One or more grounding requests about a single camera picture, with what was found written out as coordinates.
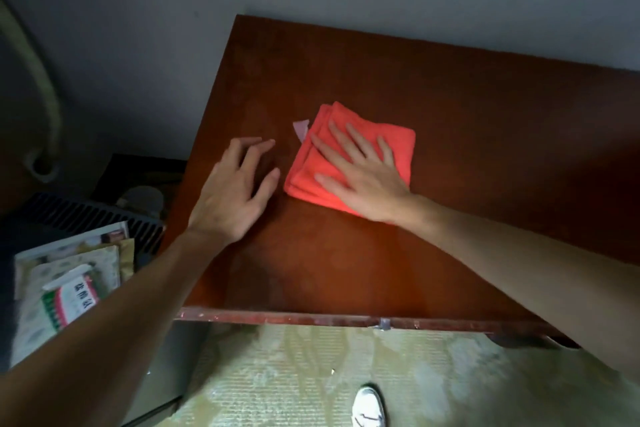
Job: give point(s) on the person's right hand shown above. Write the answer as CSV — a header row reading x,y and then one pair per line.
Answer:
x,y
380,186

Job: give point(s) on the person's left hand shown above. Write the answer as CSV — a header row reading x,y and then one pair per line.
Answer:
x,y
230,201

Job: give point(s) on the orange cloth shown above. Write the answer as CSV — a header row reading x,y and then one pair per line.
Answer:
x,y
305,176

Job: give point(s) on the person's right forearm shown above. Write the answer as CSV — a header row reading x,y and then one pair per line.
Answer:
x,y
540,266

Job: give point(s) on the pale round floor object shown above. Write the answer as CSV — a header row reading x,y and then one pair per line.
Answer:
x,y
142,201

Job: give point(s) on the lilac paper tag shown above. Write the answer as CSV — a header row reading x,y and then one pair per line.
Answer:
x,y
301,130

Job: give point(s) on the reddish brown wooden table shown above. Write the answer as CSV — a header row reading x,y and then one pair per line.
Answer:
x,y
475,141

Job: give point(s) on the small metal table clip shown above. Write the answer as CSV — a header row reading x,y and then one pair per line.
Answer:
x,y
383,324

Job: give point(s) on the white glossy booklet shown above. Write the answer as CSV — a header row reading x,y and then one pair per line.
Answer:
x,y
65,241

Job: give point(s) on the white green red medicine box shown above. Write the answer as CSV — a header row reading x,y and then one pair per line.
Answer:
x,y
70,299

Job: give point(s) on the round metal bin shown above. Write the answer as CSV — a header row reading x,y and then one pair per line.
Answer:
x,y
525,341

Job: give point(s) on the cream insulated pipe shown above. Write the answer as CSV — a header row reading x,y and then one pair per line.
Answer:
x,y
42,86

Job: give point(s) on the white shoe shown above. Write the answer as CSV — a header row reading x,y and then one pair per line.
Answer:
x,y
369,406

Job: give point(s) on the cream patterned booklet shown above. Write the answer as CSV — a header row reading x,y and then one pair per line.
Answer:
x,y
35,321

